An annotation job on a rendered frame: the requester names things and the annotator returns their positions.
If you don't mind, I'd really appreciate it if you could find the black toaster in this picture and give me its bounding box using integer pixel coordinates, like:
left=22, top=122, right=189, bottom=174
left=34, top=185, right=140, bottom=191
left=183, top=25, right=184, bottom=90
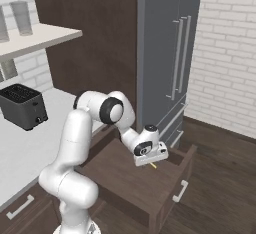
left=0, top=83, right=50, bottom=132

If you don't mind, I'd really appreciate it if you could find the white drawer handle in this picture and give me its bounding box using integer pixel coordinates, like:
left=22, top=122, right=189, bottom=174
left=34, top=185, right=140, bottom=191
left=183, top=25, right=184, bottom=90
left=171, top=179, right=190, bottom=203
left=5, top=194, right=36, bottom=221

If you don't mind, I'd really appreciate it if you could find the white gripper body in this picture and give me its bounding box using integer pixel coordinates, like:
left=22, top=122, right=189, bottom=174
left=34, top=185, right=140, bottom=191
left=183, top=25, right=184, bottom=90
left=133, top=149, right=170, bottom=168

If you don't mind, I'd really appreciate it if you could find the grey fridge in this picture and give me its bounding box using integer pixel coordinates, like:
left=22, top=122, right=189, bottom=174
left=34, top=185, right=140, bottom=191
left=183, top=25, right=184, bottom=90
left=136, top=0, right=205, bottom=150

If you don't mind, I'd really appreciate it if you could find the tall dark brown cabinet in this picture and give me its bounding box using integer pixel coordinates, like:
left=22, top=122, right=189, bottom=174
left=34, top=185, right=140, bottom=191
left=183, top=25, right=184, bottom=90
left=29, top=0, right=140, bottom=133

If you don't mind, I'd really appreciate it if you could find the open brown wooden drawer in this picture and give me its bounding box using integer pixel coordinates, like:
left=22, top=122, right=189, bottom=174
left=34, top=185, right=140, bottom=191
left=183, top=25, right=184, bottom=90
left=77, top=137, right=198, bottom=234

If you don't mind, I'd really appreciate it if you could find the long grey fridge door handle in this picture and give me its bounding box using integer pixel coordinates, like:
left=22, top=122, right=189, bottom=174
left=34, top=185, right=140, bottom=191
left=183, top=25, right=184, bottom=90
left=165, top=18, right=185, bottom=101
left=176, top=14, right=193, bottom=94

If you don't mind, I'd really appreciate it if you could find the closed brown drawer front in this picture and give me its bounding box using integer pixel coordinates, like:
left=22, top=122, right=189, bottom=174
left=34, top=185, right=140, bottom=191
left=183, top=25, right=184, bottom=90
left=0, top=183, right=63, bottom=234

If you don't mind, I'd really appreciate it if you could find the white wall shelf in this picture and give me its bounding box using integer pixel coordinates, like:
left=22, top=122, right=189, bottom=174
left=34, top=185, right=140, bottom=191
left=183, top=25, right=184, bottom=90
left=0, top=22, right=84, bottom=61

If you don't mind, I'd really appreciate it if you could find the grey fridge drawer handle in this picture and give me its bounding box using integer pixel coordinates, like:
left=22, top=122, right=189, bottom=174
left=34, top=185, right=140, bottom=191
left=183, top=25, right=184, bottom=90
left=157, top=102, right=188, bottom=136
left=169, top=129, right=185, bottom=149

